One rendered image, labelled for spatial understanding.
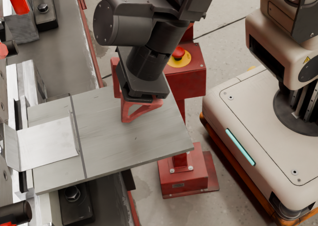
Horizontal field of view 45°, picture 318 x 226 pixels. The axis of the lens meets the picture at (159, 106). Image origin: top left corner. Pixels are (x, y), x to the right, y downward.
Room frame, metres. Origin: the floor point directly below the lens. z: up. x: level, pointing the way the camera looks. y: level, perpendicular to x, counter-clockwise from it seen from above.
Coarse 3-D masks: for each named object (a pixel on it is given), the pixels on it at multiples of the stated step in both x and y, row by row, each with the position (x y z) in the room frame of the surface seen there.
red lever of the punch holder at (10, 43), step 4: (12, 40) 0.34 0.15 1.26; (0, 44) 0.30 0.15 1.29; (4, 44) 0.31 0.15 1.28; (8, 44) 0.33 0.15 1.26; (12, 44) 0.33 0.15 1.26; (16, 44) 0.34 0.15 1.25; (0, 48) 0.29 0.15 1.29; (4, 48) 0.30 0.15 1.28; (8, 48) 0.32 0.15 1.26; (12, 48) 0.32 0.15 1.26; (16, 48) 0.33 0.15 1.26; (0, 52) 0.28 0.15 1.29; (4, 52) 0.29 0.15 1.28; (8, 52) 0.32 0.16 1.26; (12, 52) 0.32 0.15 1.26; (16, 52) 0.32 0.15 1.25; (0, 56) 0.29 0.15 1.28; (4, 56) 0.30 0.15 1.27; (8, 56) 0.32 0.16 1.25; (12, 56) 0.32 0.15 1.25
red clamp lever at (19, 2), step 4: (12, 0) 0.52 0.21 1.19; (16, 0) 0.52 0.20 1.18; (20, 0) 0.52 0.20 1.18; (24, 0) 0.53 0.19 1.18; (12, 4) 0.52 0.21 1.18; (16, 4) 0.52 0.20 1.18; (20, 4) 0.52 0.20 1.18; (24, 4) 0.52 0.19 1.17; (16, 8) 0.52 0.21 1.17; (20, 8) 0.52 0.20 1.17; (24, 8) 0.52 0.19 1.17; (28, 8) 0.53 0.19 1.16; (16, 12) 0.52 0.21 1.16; (20, 12) 0.52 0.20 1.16; (24, 12) 0.53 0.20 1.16; (28, 12) 0.53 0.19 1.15
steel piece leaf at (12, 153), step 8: (8, 128) 0.40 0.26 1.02; (8, 136) 0.38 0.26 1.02; (16, 136) 0.39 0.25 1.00; (8, 144) 0.36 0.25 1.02; (16, 144) 0.37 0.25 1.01; (8, 152) 0.35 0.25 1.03; (16, 152) 0.36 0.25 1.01; (8, 160) 0.33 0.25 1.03; (16, 160) 0.34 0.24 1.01; (16, 168) 0.32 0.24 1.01
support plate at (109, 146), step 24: (72, 96) 0.47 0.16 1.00; (96, 96) 0.46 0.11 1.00; (168, 96) 0.44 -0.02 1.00; (48, 120) 0.42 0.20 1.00; (96, 120) 0.41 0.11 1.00; (120, 120) 0.40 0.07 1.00; (144, 120) 0.39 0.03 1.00; (168, 120) 0.39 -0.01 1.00; (96, 144) 0.36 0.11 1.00; (120, 144) 0.35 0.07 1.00; (144, 144) 0.35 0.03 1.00; (168, 144) 0.34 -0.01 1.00; (192, 144) 0.33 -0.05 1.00; (48, 168) 0.32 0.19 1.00; (72, 168) 0.32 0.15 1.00; (96, 168) 0.31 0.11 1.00; (120, 168) 0.31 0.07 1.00
